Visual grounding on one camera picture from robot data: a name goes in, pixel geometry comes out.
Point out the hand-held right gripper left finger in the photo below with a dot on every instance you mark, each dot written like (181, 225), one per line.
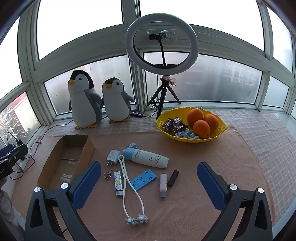
(86, 183)

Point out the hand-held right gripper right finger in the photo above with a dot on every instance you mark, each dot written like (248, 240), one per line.
(209, 183)

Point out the brown cardboard box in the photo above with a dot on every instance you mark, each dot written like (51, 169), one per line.
(67, 160)

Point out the patterned white lighter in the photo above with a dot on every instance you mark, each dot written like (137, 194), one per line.
(118, 183)

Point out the black lipstick tube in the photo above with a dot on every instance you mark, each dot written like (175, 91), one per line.
(173, 178)

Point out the white wall charger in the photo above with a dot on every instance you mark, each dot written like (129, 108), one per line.
(112, 156)

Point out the small pink white bottle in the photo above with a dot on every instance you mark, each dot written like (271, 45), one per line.
(163, 183)

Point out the blue phone stand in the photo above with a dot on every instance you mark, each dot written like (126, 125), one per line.
(138, 183)

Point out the white sunscreen bottle blue cap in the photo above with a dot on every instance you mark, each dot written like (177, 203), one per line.
(148, 157)

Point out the person's left hand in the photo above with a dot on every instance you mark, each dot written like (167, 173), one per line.
(7, 208)

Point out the pink blanket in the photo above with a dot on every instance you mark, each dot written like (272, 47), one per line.
(185, 197)

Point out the power strip with chargers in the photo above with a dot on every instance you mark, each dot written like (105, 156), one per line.
(38, 143)

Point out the pile of blue white candies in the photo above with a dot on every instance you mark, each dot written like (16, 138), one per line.
(186, 134)

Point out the orange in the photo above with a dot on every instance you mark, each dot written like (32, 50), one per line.
(194, 117)
(201, 128)
(211, 121)

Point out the clear plastic packet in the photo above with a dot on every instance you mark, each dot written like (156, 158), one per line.
(132, 145)

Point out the yellow plastic bowl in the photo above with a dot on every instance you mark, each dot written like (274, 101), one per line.
(222, 125)

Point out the pile of brown wrapped chocolates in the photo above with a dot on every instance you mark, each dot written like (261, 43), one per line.
(173, 124)

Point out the checkered cloth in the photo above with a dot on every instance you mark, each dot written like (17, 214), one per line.
(266, 139)

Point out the large penguin plush toy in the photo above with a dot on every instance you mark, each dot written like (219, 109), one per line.
(83, 106)

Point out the small penguin plush toy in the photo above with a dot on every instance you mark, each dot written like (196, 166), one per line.
(116, 104)

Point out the black phone holder clip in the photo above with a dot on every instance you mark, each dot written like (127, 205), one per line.
(159, 36)

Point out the white window frame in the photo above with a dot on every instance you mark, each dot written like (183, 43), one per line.
(130, 9)

